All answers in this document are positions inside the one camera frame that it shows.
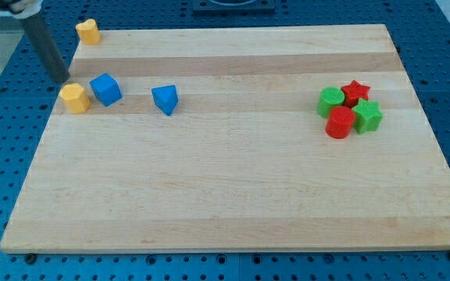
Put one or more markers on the white and black rod mount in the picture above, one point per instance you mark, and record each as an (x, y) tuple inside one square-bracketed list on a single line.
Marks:
[(21, 9)]

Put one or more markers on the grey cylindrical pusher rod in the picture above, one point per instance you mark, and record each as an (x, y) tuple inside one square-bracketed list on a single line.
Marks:
[(46, 48)]

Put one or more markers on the yellow hexagon block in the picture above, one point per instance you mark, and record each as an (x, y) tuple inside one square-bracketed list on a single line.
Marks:
[(75, 98)]

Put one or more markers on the blue cube block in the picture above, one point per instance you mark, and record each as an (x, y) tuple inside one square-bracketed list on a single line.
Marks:
[(106, 89)]

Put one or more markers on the yellow heart block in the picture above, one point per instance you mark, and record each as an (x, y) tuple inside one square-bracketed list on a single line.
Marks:
[(88, 32)]

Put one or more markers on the blue triangular prism block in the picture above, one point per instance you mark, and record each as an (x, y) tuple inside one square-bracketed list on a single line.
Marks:
[(165, 98)]

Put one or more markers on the wooden board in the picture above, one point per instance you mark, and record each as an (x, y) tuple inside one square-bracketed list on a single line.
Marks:
[(244, 163)]

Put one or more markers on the green cylinder block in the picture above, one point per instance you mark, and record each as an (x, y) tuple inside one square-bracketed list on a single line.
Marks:
[(330, 97)]

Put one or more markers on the red cylinder block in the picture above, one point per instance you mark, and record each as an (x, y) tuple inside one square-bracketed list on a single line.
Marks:
[(340, 122)]

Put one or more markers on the red star block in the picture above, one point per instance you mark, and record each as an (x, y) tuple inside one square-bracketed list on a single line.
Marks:
[(353, 92)]

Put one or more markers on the green star block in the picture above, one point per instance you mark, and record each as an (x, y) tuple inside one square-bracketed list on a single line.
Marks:
[(367, 116)]

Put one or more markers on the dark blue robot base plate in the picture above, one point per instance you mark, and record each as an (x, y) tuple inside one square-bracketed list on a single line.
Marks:
[(205, 7)]

